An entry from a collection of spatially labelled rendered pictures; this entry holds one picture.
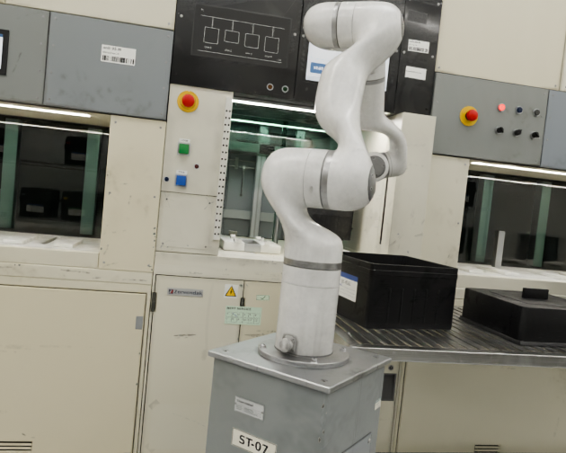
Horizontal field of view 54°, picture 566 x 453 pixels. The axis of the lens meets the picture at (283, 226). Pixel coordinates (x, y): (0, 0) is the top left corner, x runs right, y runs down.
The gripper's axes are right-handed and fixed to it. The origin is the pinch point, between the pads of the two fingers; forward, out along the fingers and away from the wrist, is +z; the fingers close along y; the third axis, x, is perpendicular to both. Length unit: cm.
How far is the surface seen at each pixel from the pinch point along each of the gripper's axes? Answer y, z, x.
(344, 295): -3.9, -28.7, -36.7
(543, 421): 88, 7, -85
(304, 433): -24, -84, -53
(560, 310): 49, -48, -33
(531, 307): 40, -49, -33
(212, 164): -43.9, 0.3, -2.5
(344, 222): 7.9, 23.9, -18.0
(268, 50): -29.6, 0.4, 35.5
